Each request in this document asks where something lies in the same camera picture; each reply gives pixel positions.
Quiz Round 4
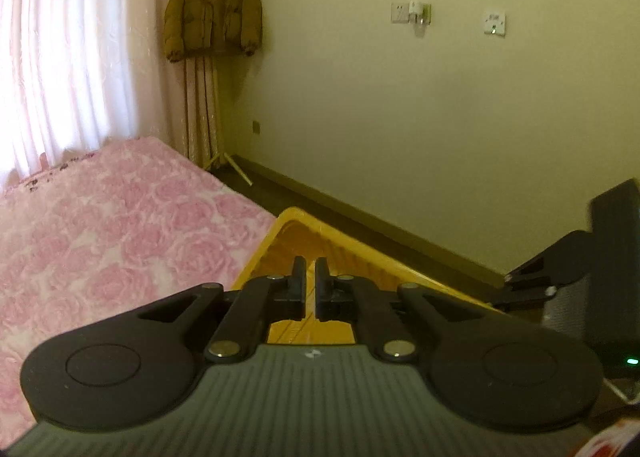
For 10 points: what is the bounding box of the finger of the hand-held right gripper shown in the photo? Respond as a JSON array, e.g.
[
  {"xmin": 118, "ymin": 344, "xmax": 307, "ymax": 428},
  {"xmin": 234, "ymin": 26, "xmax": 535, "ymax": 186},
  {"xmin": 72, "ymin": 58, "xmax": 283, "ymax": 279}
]
[{"xmin": 495, "ymin": 231, "xmax": 596, "ymax": 314}]

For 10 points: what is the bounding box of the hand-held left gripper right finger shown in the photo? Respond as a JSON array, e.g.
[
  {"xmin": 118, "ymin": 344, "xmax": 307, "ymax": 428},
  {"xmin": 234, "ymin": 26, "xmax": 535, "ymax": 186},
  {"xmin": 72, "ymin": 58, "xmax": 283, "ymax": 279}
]
[{"xmin": 315, "ymin": 257, "xmax": 501, "ymax": 364}]

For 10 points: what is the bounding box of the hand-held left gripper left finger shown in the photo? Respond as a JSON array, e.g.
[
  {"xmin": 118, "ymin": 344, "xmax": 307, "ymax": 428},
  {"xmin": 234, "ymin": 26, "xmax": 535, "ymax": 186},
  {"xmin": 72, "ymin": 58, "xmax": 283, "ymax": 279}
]
[{"xmin": 135, "ymin": 256, "xmax": 307, "ymax": 364}]

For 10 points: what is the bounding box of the yellow plastic tray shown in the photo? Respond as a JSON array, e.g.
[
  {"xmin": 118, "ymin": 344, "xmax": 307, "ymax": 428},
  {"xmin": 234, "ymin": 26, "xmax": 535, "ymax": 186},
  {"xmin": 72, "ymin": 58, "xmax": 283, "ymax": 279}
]
[{"xmin": 232, "ymin": 207, "xmax": 506, "ymax": 345}]

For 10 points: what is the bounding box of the wooden coat stand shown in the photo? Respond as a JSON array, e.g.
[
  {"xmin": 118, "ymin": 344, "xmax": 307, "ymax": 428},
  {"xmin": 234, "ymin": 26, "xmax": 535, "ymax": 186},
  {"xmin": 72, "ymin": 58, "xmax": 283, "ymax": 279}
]
[{"xmin": 204, "ymin": 151, "xmax": 254, "ymax": 187}]

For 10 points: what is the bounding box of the pink floral blanket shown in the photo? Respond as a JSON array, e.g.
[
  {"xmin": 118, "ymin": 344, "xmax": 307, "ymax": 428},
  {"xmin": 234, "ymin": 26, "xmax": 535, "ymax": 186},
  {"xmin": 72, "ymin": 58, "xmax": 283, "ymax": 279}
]
[{"xmin": 0, "ymin": 136, "xmax": 278, "ymax": 443}]

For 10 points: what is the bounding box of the white plug-in device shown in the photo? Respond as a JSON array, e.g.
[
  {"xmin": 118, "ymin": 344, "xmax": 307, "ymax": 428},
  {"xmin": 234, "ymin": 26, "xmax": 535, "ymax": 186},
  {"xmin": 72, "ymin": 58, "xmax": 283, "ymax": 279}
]
[{"xmin": 407, "ymin": 0, "xmax": 432, "ymax": 36}]

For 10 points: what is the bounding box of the brown puffer jacket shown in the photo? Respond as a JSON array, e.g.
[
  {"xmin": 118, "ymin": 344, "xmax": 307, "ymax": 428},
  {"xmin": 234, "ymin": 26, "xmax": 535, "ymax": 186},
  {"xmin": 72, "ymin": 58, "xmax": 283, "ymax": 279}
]
[{"xmin": 164, "ymin": 0, "xmax": 263, "ymax": 63}]

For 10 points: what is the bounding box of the white sheer curtain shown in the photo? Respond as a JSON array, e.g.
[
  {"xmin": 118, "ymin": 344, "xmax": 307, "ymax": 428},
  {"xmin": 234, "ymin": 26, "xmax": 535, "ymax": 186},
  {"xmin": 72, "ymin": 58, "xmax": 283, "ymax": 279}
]
[{"xmin": 0, "ymin": 0, "xmax": 173, "ymax": 188}]

